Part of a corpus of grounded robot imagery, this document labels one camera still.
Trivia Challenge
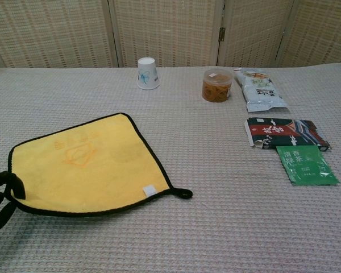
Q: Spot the white paper cup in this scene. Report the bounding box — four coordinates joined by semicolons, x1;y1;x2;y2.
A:
136;57;161;90

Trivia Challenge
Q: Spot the clear jar of rubber bands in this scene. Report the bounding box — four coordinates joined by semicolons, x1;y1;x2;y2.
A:
202;65;235;102

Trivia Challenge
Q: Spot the woven bamboo folding screen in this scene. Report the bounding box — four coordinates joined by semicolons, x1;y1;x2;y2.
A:
0;0;341;69

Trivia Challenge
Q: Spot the dark packet with red band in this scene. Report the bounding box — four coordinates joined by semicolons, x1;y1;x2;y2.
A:
244;117;332;152

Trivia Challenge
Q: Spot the green tea sachet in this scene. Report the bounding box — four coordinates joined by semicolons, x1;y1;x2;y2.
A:
276;144;340;187

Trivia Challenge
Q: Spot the white snack bag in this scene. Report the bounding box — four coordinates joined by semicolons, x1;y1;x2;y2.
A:
234;67;289;113

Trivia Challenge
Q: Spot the yellow cloth with black back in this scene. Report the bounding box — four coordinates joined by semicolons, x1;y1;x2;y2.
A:
7;112;194;218

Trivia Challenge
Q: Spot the beige woven fringed tablecloth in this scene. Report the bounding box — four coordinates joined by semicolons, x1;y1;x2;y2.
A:
0;66;341;273

